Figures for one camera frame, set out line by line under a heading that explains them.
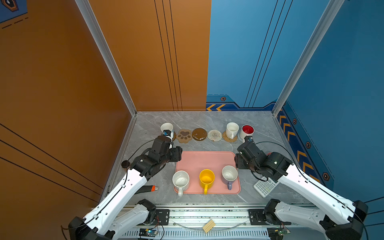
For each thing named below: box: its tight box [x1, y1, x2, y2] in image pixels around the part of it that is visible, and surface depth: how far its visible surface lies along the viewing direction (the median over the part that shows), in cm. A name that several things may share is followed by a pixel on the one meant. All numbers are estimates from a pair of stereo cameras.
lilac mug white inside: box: [221, 165, 238, 190], surface depth 83 cm
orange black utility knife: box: [135, 185, 159, 194], surface depth 84 cm
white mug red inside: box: [239, 124, 255, 143], surface depth 101 cm
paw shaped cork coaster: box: [176, 129, 193, 144], surface depth 107 cm
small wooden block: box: [202, 219, 216, 234], surface depth 72 cm
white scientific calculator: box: [253, 177, 280, 198], surface depth 82 cm
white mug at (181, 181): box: [172, 170, 190, 197], surface depth 81 cm
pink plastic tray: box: [175, 151, 241, 195], surface depth 86 cm
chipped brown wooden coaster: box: [192, 128, 208, 141], surface depth 107 cm
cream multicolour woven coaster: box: [207, 129, 223, 142], surface depth 107 cm
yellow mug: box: [199, 169, 215, 195], surface depth 81 cm
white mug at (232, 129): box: [226, 122, 240, 140], surface depth 100 cm
